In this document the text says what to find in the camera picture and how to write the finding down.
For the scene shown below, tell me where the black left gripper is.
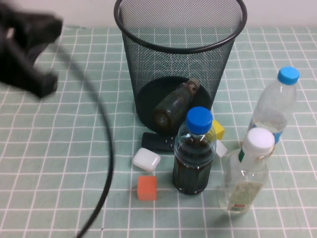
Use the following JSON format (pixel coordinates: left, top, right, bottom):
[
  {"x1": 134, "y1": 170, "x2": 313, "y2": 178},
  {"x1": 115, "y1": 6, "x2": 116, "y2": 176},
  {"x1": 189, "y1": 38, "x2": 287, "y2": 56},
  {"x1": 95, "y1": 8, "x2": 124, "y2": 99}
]
[{"x1": 0, "y1": 0, "x2": 64, "y2": 99}]

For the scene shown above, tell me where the small glass bottle cream cap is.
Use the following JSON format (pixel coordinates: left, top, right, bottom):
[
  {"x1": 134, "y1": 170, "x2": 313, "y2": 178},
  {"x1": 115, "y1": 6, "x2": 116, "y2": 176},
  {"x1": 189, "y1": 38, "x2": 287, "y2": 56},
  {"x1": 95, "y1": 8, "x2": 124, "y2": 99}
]
[{"x1": 152, "y1": 78, "x2": 201, "y2": 132}]

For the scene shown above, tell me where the clear bottle white cap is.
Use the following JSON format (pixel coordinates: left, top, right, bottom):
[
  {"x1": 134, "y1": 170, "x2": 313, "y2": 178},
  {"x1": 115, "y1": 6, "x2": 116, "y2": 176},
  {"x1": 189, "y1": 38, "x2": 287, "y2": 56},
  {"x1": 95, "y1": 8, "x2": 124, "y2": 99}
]
[{"x1": 217, "y1": 127, "x2": 275, "y2": 215}]

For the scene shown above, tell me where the black mesh wastebasket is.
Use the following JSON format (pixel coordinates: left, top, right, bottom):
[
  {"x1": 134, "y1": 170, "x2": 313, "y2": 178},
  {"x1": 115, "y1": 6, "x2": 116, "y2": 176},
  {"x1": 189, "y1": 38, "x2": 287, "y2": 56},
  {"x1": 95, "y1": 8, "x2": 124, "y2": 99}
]
[{"x1": 113, "y1": 0, "x2": 248, "y2": 136}]

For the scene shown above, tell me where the green checkered tablecloth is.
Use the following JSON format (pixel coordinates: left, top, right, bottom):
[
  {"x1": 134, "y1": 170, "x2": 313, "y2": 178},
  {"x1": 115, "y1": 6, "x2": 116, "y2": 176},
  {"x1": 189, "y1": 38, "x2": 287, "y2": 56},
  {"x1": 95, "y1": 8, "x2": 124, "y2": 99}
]
[{"x1": 0, "y1": 24, "x2": 317, "y2": 238}]

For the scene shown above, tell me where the black remote control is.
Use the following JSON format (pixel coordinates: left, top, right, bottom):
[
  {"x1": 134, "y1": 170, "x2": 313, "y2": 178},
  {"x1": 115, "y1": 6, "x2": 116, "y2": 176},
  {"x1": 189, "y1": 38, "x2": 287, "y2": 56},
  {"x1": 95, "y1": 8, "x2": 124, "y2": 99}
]
[{"x1": 141, "y1": 132, "x2": 177, "y2": 152}]

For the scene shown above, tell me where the white earbud case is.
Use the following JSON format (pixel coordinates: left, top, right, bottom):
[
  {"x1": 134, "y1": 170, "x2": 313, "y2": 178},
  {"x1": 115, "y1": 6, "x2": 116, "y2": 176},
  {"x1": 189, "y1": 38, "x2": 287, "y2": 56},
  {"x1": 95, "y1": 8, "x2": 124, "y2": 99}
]
[{"x1": 132, "y1": 148, "x2": 161, "y2": 173}]

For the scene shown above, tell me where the orange cube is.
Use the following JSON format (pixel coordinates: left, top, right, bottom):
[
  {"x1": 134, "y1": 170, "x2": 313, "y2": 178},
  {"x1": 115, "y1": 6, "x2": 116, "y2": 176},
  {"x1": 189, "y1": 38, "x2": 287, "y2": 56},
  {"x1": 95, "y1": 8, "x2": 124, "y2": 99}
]
[{"x1": 137, "y1": 176, "x2": 158, "y2": 201}]

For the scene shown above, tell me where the dark liquid bottle blue cap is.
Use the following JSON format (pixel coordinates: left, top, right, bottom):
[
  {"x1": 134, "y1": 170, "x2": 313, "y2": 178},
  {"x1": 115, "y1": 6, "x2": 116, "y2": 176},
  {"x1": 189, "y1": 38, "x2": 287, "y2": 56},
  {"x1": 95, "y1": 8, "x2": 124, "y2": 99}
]
[{"x1": 172, "y1": 106, "x2": 217, "y2": 196}]

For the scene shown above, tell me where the yellow cube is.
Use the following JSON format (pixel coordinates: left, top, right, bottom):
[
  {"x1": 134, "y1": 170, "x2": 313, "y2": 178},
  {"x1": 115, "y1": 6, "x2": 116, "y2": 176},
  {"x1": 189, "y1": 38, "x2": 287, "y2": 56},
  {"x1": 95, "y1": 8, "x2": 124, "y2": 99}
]
[{"x1": 211, "y1": 119, "x2": 225, "y2": 140}]

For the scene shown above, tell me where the white cube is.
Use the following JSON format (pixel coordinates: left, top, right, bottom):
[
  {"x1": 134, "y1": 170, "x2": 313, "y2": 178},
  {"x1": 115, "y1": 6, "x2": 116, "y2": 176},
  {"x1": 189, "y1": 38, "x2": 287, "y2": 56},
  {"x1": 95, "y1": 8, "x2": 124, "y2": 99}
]
[{"x1": 214, "y1": 140, "x2": 228, "y2": 158}]

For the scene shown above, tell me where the yellow liquid bottle light-blue cap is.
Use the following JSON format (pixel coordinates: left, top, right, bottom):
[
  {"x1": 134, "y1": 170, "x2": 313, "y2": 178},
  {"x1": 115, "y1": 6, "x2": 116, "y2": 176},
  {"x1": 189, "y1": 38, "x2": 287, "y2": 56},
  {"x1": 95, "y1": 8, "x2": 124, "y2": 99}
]
[{"x1": 247, "y1": 66, "x2": 300, "y2": 152}]

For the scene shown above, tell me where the long black cable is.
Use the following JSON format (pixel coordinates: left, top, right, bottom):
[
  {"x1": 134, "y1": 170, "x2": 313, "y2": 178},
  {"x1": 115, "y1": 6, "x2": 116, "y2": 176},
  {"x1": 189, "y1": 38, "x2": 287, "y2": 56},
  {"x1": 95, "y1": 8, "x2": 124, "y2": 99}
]
[{"x1": 51, "y1": 41, "x2": 115, "y2": 238}]

